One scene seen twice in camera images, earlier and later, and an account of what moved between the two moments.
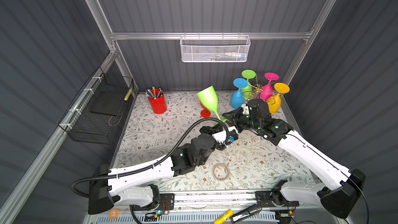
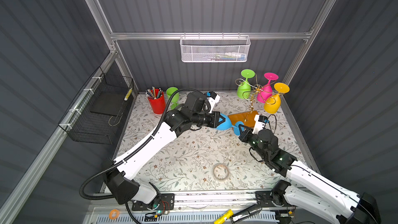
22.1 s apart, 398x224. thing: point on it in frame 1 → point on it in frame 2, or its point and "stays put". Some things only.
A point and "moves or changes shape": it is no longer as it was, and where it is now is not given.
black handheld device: (250, 210) stays put
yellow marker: (221, 219) stays put
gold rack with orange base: (259, 93) moves or changes shape
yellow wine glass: (274, 101) stays put
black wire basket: (95, 114) stays put
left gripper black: (210, 130) → (213, 121)
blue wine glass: (237, 99) → (227, 124)
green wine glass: (209, 97) → (170, 92)
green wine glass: (247, 92) stays put
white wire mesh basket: (214, 49) stays put
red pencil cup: (157, 100) stays put
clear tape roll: (221, 171) stays put
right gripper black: (233, 115) → (244, 135)
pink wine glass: (267, 92) stays put
